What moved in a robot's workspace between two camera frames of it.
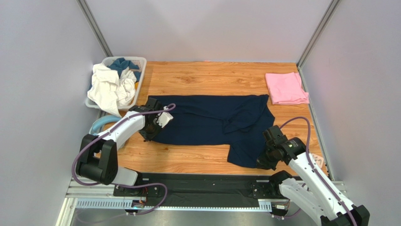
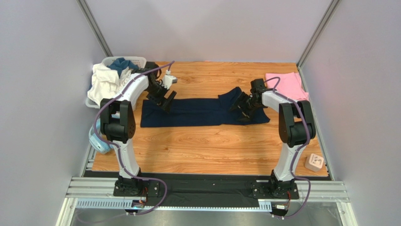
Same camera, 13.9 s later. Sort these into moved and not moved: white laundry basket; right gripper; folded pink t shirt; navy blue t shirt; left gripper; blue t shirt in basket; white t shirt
Moved: right gripper; left gripper; navy blue t shirt
Not moved: white t shirt; folded pink t shirt; white laundry basket; blue t shirt in basket
